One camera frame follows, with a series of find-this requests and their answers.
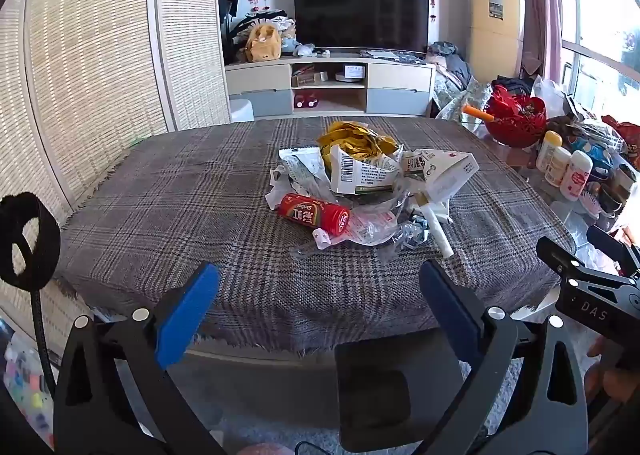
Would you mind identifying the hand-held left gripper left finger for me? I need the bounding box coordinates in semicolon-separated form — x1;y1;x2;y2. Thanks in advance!
52;262;226;455

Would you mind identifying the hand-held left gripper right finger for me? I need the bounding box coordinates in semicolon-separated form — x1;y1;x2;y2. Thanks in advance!
415;259;591;455

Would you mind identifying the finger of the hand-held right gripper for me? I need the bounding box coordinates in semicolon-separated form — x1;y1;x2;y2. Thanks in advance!
536;236;640;292
587;225;640;277

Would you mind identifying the white paper stick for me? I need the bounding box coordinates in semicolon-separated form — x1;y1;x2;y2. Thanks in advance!
417;192;453;258

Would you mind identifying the clear plastic wrapper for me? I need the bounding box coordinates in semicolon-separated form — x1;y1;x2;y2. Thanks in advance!
300;205;431;261

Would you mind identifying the dark grey waste bin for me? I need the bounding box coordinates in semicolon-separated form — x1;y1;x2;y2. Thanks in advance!
334;341;463;453

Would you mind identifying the white paper box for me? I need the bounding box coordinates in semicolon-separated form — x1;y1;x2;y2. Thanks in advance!
400;148;481;211

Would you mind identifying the red candy tube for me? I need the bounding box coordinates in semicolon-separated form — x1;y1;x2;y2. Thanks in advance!
277;192;351;236

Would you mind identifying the white plastic wrapper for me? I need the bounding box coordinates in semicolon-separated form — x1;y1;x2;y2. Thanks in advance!
265;146;333;210

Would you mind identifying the yellow snack bag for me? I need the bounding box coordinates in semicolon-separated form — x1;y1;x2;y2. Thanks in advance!
318;120;398;171

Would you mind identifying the person's right hand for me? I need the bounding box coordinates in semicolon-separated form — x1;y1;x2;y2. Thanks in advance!
586;334;640;403

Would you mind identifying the white hairbrush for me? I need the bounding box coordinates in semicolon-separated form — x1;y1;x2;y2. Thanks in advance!
580;185;607;216

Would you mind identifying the white bottle pink label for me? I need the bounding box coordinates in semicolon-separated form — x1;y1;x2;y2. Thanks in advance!
560;150;594;202

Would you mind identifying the cream lotion bottle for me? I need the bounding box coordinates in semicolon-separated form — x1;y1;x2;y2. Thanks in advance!
536;131;572;187

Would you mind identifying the grey plaid tablecloth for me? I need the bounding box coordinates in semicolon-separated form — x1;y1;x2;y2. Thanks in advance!
52;116;576;357

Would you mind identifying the red snack packet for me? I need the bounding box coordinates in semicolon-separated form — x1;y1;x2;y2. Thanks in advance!
602;115;640;156

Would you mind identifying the grey fluffy rug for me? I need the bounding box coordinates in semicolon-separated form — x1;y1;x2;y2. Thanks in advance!
115;350;526;455

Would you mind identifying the red lattice basket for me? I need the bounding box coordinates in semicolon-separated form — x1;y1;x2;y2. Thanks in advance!
485;84;548;148

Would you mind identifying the white plastic bag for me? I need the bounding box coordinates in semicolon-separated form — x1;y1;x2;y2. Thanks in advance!
530;75;566;118

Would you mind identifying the colourful speckled object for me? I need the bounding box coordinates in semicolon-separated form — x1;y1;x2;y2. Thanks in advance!
0;335;56;446

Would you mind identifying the white stool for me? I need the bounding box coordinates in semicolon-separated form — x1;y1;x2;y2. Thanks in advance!
229;96;256;123

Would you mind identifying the pile of clothes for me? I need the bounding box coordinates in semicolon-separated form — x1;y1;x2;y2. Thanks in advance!
427;41;493;121

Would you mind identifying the wooden television cabinet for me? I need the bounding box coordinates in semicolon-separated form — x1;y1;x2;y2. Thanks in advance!
225;56;437;117

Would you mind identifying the cream standing air conditioner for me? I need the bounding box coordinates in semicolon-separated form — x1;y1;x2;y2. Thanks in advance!
468;0;525;81

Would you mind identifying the window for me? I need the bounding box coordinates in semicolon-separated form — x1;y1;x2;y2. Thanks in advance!
555;0;640;126

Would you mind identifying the small cardboard box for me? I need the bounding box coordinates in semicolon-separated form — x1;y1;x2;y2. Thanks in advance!
291;66;321;87

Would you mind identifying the woven bamboo screen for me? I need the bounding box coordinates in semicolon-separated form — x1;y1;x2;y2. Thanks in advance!
0;0;231;336

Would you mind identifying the yellow backpack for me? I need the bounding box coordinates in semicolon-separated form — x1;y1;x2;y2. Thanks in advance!
245;22;282;63

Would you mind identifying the black flat television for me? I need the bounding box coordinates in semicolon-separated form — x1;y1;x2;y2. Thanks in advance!
293;0;431;55

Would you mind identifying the black braided cable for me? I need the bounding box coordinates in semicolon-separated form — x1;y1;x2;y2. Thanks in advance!
30;285;58;396

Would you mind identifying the black fabric strap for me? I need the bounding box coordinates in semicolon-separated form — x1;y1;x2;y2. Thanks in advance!
0;192;62;291

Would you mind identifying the orange handled tool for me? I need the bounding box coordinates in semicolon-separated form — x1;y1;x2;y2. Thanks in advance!
462;104;496;123

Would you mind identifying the thin black cable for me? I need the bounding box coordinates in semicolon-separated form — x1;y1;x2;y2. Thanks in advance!
295;441;341;455

